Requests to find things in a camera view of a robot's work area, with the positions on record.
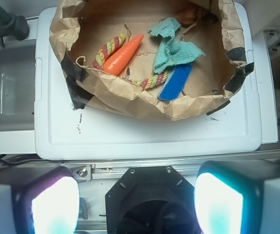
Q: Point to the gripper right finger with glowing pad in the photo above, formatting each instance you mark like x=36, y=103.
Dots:
x=238, y=197

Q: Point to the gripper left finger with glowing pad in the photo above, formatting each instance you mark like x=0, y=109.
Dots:
x=42, y=200

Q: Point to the light blue woven cloth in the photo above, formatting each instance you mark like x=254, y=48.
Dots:
x=172, y=52

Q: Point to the white plastic bin lid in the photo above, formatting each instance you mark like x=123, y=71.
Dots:
x=63, y=133

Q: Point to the grey sink basin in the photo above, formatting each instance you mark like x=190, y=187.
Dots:
x=17, y=85

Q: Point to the blue sponge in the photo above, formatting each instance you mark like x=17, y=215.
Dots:
x=175, y=82

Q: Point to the orange plastic carrot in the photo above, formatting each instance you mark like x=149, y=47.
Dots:
x=118, y=61

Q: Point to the brown paper bag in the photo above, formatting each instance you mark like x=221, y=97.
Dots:
x=81, y=27

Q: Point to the black octagonal mount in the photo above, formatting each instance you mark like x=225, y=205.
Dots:
x=151, y=200

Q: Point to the multicolour braided rope toy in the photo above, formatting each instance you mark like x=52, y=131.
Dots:
x=115, y=44

